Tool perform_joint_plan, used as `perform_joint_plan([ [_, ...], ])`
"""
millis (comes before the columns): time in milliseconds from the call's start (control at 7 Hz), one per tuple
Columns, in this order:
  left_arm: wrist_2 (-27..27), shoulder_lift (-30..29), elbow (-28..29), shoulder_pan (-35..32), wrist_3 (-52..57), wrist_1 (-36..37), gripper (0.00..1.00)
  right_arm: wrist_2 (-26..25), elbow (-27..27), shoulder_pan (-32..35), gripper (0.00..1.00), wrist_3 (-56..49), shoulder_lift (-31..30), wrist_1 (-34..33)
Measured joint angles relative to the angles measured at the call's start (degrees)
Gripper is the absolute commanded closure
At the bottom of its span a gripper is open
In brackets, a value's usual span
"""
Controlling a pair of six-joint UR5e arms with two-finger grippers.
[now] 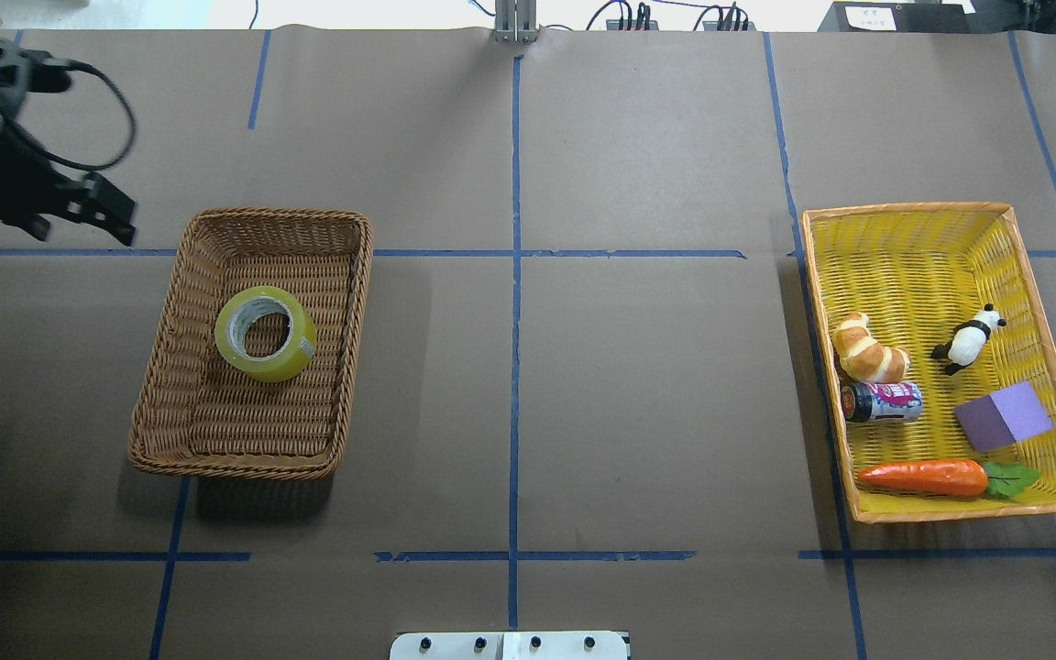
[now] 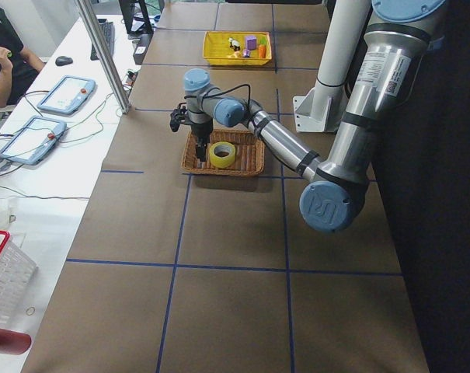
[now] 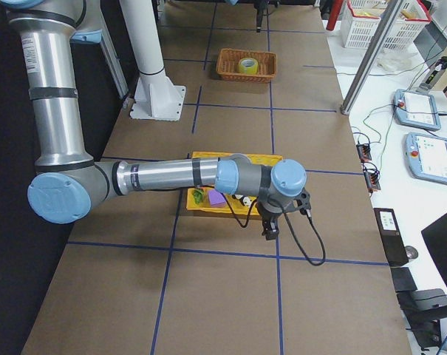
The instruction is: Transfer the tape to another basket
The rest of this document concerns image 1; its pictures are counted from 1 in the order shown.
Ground orange toy carrot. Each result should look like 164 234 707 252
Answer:
856 459 1042 499

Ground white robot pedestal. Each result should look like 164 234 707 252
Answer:
389 630 633 659

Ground toy croissant bread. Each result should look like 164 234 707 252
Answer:
830 312 912 384

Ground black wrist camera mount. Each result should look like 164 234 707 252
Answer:
0 40 72 99

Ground yellow plastic basket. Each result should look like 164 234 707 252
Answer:
800 202 1056 523

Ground toy panda figure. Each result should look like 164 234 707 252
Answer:
929 303 1008 376

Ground brown wicker basket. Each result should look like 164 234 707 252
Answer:
128 208 373 480

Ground purple drink can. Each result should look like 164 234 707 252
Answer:
840 381 925 423

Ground aluminium frame post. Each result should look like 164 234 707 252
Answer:
493 0 539 43

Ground black box with label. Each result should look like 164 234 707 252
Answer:
817 1 972 34

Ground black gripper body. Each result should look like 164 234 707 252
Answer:
0 128 71 241

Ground black camera cable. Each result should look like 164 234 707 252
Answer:
15 60 138 173

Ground yellow tape roll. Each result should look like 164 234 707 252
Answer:
213 285 317 383

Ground purple foam cube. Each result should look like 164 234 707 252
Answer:
953 381 1053 454

